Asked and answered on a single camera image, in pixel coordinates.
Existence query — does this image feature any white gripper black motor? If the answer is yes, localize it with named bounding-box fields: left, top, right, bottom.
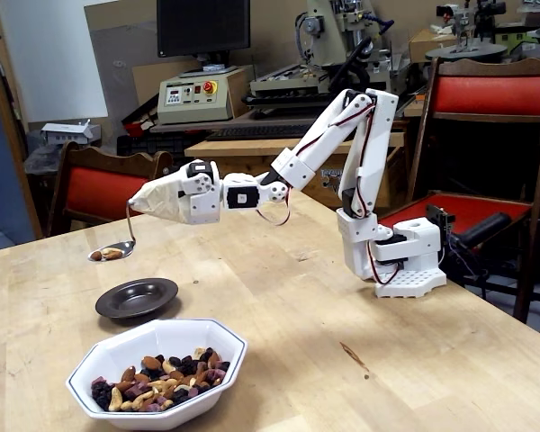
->
left=176, top=159, right=224, bottom=225

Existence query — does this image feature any beige masking tape wrap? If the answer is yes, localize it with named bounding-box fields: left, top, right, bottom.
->
left=129, top=173, right=194, bottom=224

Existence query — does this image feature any bent metal spoon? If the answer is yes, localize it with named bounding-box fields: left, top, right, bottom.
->
left=87, top=201, right=137, bottom=263

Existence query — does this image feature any mixed nuts and dried fruit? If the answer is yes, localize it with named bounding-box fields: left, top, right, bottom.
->
left=90, top=346, right=231, bottom=413

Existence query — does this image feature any light wooden desk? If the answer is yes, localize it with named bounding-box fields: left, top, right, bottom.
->
left=184, top=125, right=410, bottom=212

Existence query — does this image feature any dark wooden workbench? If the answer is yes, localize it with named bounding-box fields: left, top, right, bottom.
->
left=148, top=101, right=427, bottom=135

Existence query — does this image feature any black plastic crate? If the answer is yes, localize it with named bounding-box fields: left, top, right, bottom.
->
left=116, top=133, right=203, bottom=199

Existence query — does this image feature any black keyboard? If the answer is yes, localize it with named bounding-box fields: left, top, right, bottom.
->
left=205, top=123, right=319, bottom=142

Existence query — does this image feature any beige control box red button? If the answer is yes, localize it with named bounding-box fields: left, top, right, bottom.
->
left=156, top=67, right=248, bottom=126

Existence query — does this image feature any red black case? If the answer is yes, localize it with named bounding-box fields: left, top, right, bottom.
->
left=120, top=103, right=159, bottom=138

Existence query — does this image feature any low wooden chair red cushion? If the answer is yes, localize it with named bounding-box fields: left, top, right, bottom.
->
left=44, top=140, right=175, bottom=239

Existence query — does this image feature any small dark brown plate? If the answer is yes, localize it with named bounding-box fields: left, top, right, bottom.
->
left=94, top=277, right=180, bottom=320

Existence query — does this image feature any white octagonal bowl blue rim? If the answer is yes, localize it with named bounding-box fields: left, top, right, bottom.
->
left=65, top=318, right=249, bottom=431

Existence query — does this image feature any brown cardboard sheet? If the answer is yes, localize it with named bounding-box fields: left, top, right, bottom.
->
left=131, top=60, right=203, bottom=107

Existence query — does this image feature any large grey cardboard sheet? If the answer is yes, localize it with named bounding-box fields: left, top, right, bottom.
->
left=84, top=0, right=163, bottom=136

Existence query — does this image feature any small white paper box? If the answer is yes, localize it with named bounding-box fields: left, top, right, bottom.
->
left=40, top=119, right=103, bottom=148

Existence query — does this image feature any grey plastic bag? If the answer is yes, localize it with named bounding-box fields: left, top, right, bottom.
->
left=24, top=143, right=64, bottom=175

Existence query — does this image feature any black computer monitor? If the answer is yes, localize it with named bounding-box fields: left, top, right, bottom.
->
left=156, top=0, right=252, bottom=78

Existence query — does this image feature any blue door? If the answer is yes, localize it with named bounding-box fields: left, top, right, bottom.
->
left=0, top=80, right=35, bottom=256

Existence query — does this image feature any beige milling machine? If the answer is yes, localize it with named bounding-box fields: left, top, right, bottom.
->
left=242, top=0, right=415, bottom=119

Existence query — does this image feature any black circuit board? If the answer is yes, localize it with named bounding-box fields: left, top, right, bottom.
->
left=426, top=202, right=456, bottom=235

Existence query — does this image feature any brown cardboard box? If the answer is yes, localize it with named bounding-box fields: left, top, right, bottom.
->
left=408, top=29, right=460, bottom=64

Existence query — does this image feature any black cylinder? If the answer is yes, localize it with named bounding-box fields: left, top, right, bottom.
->
left=458, top=211, right=512, bottom=248

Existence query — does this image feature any dark round platter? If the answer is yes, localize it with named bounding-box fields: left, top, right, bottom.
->
left=425, top=42, right=509, bottom=64

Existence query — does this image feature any tall wooden chair red cushion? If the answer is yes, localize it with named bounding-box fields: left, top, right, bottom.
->
left=404, top=56, right=540, bottom=324

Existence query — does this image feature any small metal apparatus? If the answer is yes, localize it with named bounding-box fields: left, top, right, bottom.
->
left=436, top=0, right=508, bottom=49

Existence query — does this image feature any green box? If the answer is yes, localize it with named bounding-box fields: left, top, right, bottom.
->
left=494, top=24, right=540, bottom=58

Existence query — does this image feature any wooden door frame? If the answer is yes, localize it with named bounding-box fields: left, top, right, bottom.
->
left=0, top=0, right=44, bottom=239

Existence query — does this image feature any thin purple cable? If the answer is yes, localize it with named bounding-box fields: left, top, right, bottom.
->
left=445, top=231, right=490, bottom=298

